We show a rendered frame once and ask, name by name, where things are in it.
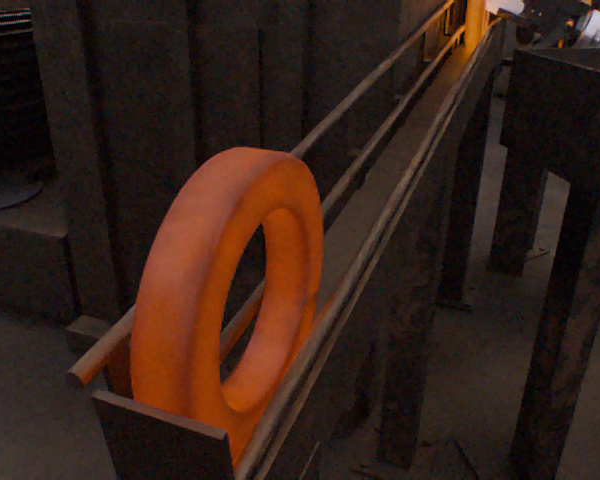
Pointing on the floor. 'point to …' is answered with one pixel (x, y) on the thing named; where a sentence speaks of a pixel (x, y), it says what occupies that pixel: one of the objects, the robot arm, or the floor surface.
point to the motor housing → (514, 215)
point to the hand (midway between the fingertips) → (482, 4)
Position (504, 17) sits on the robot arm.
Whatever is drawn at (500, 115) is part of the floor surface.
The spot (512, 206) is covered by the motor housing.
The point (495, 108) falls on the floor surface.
